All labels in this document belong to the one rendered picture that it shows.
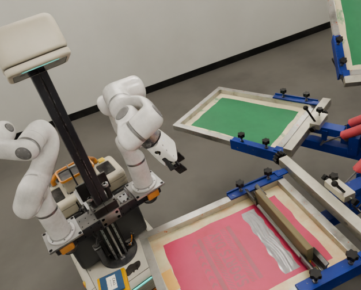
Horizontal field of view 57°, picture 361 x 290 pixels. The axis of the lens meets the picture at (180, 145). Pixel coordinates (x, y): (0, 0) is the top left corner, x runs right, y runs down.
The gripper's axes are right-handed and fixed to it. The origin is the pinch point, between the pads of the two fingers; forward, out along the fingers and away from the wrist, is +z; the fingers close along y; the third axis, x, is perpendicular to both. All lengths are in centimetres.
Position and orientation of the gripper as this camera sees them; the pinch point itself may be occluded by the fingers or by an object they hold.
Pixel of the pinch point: (179, 163)
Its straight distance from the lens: 114.4
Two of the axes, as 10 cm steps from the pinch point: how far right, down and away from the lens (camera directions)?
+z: 5.9, 5.5, 6.0
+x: -8.0, 5.0, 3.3
